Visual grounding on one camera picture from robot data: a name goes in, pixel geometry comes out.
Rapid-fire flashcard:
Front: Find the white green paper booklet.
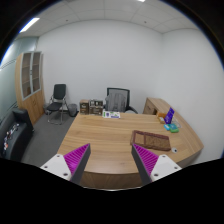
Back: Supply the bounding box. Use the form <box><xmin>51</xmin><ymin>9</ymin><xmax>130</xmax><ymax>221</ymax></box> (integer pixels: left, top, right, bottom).
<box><xmin>102</xmin><ymin>110</ymin><xmax>120</xmax><ymax>119</ymax></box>

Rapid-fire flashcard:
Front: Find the low wooden side cabinet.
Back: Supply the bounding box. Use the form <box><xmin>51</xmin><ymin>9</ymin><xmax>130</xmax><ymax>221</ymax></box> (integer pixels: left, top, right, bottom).
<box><xmin>143</xmin><ymin>97</ymin><xmax>170</xmax><ymax>115</ymax></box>

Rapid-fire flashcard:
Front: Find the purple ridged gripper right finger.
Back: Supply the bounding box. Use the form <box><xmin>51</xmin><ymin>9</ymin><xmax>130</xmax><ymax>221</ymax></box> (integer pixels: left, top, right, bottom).
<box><xmin>131</xmin><ymin>144</ymin><xmax>181</xmax><ymax>185</ymax></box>

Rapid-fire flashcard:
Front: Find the black folding visitor chair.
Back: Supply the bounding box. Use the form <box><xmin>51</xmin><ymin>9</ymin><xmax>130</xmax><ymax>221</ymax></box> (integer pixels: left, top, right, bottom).
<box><xmin>46</xmin><ymin>84</ymin><xmax>67</xmax><ymax>124</ymax></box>

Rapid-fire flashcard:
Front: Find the wooden glass-door cabinet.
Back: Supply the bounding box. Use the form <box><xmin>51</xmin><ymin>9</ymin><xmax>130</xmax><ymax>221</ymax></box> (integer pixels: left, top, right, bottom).
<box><xmin>15</xmin><ymin>51</ymin><xmax>44</xmax><ymax>124</ymax></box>

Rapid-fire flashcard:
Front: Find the orange small box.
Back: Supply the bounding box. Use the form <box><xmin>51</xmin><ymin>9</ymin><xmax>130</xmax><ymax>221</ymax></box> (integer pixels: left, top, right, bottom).
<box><xmin>156</xmin><ymin>112</ymin><xmax>166</xmax><ymax>118</ymax></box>

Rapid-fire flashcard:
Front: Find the brown cardboard box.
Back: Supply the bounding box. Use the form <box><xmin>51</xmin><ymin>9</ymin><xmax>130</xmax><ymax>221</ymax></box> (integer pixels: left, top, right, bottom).
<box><xmin>80</xmin><ymin>99</ymin><xmax>89</xmax><ymax>115</ymax></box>

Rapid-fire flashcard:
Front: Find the grey mesh office chair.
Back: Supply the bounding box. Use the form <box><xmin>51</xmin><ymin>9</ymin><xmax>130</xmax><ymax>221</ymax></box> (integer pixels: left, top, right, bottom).
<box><xmin>104</xmin><ymin>87</ymin><xmax>137</xmax><ymax>113</ymax></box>

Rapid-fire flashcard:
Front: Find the black leather sofa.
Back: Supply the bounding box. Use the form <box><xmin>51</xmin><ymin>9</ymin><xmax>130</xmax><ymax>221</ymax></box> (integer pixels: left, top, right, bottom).
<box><xmin>0</xmin><ymin>108</ymin><xmax>34</xmax><ymax>162</ymax></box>

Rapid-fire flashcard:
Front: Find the teal green small box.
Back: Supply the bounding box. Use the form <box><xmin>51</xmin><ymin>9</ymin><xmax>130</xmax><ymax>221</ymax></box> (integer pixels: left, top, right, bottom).
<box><xmin>164</xmin><ymin>124</ymin><xmax>179</xmax><ymax>133</ymax></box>

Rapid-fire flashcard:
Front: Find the grey waste bin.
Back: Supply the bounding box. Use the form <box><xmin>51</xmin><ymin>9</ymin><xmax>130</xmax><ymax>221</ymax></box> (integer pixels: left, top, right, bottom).
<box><xmin>68</xmin><ymin>104</ymin><xmax>77</xmax><ymax>117</ymax></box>

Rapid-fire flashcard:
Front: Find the dark printed cardboard box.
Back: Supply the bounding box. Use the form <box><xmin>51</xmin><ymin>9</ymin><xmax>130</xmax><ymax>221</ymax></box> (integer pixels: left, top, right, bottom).
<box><xmin>89</xmin><ymin>99</ymin><xmax>103</xmax><ymax>116</ymax></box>

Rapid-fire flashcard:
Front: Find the large wooden office desk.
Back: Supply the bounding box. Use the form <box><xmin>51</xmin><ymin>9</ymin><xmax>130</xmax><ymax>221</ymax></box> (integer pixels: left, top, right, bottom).
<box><xmin>58</xmin><ymin>113</ymin><xmax>203</xmax><ymax>189</ymax></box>

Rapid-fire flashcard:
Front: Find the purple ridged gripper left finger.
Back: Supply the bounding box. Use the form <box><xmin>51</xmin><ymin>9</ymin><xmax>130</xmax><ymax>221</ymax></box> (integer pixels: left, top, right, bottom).
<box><xmin>41</xmin><ymin>144</ymin><xmax>91</xmax><ymax>185</ymax></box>

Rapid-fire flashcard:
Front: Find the purple standing card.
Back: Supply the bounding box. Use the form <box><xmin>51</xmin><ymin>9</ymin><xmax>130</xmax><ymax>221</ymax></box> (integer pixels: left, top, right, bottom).
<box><xmin>164</xmin><ymin>107</ymin><xmax>175</xmax><ymax>124</ymax></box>

